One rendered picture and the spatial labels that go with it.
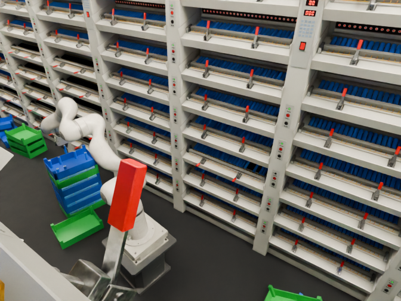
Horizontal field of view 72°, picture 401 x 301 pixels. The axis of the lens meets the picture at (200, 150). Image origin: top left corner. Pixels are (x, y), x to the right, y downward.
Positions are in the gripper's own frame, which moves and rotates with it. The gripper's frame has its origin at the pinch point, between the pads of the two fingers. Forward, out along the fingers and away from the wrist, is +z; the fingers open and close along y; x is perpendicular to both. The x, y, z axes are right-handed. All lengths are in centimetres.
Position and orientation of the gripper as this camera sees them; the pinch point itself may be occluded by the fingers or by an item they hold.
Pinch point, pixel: (64, 145)
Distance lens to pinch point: 221.6
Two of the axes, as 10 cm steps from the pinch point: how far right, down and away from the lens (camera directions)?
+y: 7.1, -4.3, 5.5
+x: -6.5, -7.0, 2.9
